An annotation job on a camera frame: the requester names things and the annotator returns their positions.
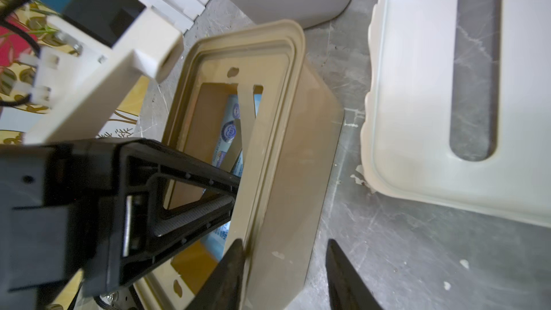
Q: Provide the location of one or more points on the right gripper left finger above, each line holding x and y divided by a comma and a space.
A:
223, 289

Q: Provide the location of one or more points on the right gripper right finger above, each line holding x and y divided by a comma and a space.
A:
346, 288

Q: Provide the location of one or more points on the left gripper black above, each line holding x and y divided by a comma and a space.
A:
62, 211

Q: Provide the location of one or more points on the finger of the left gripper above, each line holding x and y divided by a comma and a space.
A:
136, 234
151, 172

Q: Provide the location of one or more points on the blue tissue paper pack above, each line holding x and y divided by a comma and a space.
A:
215, 241

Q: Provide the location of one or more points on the beige tissue box base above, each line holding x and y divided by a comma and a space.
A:
281, 250

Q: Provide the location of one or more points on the beige tissue box lid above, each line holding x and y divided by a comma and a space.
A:
251, 100

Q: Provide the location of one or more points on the white tissue box lid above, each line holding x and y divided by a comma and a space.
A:
458, 113

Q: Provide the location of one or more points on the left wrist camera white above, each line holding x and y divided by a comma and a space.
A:
120, 41

